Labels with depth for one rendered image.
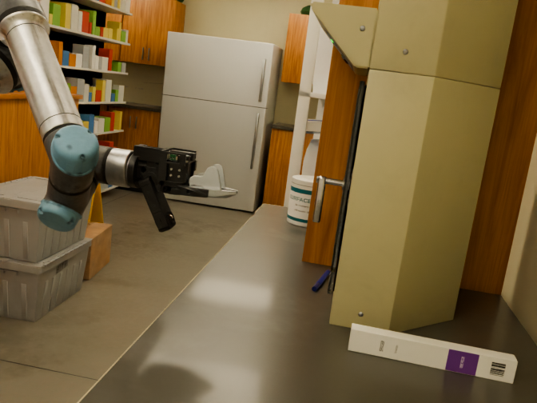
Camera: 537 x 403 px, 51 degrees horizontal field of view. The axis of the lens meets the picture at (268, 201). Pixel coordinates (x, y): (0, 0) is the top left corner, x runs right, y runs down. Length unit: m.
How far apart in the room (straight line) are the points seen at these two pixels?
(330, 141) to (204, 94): 4.77
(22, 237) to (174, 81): 3.46
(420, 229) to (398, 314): 0.17
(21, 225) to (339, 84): 2.11
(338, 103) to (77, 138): 0.65
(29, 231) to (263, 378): 2.35
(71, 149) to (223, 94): 5.12
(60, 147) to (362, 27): 0.54
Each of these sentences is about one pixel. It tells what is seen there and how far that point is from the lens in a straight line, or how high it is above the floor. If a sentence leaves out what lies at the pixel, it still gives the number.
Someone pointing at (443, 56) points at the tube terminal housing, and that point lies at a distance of 1.02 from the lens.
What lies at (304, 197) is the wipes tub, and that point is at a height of 1.03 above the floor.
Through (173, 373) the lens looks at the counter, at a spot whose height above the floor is 0.94.
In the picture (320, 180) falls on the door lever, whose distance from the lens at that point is 1.06.
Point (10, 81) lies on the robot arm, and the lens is 1.30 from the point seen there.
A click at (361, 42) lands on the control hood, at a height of 1.45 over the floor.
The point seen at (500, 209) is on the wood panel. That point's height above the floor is 1.15.
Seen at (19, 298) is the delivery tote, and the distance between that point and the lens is 3.25.
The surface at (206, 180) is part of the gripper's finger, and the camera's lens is 1.08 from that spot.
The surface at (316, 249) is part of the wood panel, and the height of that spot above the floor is 0.98.
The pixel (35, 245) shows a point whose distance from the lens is 3.11.
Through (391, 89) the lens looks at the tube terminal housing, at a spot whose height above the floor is 1.38.
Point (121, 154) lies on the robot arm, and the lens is 1.13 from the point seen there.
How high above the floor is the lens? 1.36
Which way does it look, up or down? 11 degrees down
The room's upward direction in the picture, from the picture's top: 7 degrees clockwise
